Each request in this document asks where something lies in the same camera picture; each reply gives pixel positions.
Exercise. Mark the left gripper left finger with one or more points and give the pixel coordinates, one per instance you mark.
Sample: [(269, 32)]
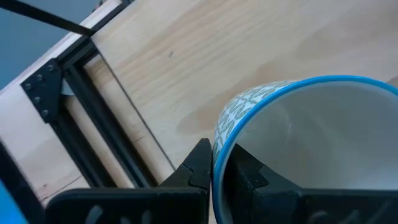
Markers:
[(140, 205)]

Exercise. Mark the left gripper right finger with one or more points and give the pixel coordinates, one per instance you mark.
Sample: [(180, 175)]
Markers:
[(280, 205)]

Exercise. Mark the teal patterned mug blue rim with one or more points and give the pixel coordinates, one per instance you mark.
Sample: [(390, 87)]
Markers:
[(311, 130)]

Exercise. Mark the black aluminium table frame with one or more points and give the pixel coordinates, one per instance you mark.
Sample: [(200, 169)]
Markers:
[(43, 90)]

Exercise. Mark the black frame strut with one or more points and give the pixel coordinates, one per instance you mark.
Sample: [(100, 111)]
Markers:
[(46, 17)]

